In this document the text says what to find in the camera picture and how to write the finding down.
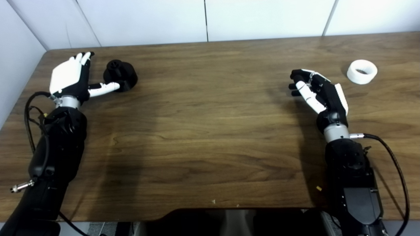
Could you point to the glossy black robot torso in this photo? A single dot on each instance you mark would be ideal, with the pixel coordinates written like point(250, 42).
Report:
point(197, 223)

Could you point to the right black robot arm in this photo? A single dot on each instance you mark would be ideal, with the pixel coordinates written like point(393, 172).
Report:
point(354, 177)

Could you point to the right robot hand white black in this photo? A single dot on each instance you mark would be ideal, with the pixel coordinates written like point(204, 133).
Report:
point(329, 98)

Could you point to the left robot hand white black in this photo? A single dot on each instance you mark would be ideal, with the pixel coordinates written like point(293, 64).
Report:
point(67, 73)

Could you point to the round black part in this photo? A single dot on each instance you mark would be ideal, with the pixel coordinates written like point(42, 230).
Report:
point(126, 73)

